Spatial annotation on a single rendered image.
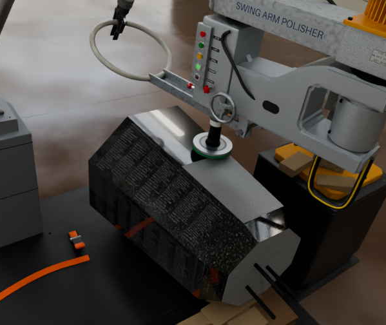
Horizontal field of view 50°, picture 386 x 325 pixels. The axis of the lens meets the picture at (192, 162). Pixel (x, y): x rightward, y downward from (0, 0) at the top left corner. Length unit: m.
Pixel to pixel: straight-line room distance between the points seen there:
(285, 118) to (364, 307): 1.57
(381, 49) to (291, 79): 0.37
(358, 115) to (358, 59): 0.21
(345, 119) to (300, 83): 0.22
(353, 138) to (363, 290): 1.56
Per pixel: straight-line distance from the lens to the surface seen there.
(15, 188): 2.65
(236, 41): 1.82
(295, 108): 1.74
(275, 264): 2.16
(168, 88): 2.23
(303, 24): 1.64
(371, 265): 3.24
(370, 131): 1.68
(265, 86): 1.79
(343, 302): 2.92
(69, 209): 3.10
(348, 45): 1.57
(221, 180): 2.05
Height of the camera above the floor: 2.12
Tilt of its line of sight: 36 degrees down
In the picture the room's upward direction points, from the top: 9 degrees clockwise
